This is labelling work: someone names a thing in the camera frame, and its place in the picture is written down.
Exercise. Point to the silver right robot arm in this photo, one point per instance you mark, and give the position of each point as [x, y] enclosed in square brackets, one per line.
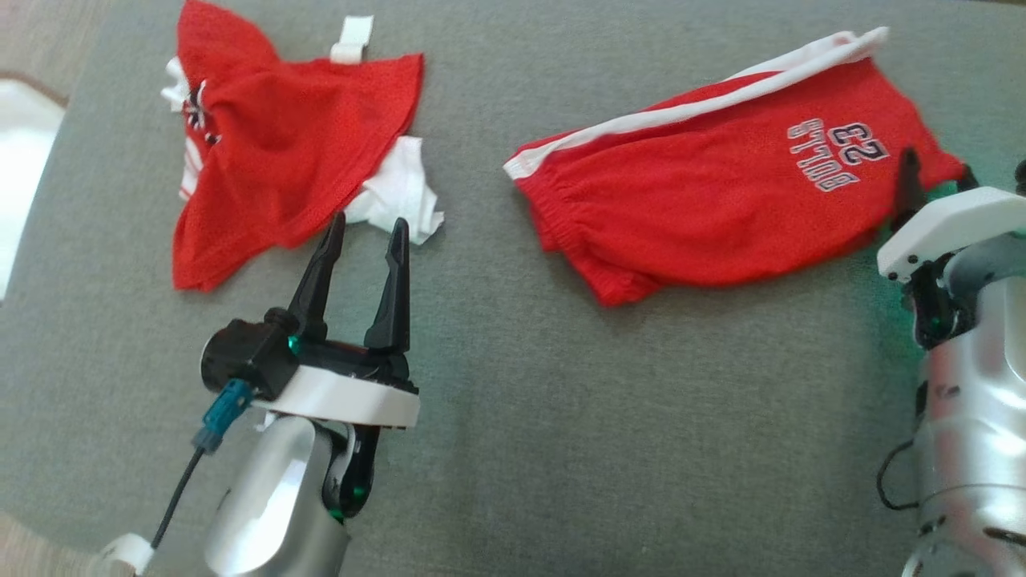
[978, 417]

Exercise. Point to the red basketball jersey white sleeves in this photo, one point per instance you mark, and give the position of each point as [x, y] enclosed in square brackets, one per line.
[288, 144]

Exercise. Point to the red basketball shorts white stripe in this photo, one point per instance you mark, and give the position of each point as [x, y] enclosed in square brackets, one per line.
[721, 192]

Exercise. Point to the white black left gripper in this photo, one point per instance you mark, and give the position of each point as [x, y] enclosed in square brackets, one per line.
[345, 401]

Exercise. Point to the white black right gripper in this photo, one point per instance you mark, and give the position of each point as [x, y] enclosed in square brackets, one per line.
[946, 220]

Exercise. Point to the grey fabric sofa seat cushion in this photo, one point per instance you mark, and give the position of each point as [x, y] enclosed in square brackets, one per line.
[513, 417]

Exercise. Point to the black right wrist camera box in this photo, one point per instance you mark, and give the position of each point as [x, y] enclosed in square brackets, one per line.
[1021, 176]

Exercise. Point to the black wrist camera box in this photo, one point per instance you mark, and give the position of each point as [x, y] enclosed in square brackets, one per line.
[1021, 176]
[244, 357]

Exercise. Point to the blue left camera connector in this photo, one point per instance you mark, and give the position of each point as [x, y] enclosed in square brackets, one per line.
[223, 415]

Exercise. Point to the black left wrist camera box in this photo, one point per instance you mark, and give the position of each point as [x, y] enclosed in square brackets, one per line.
[244, 357]

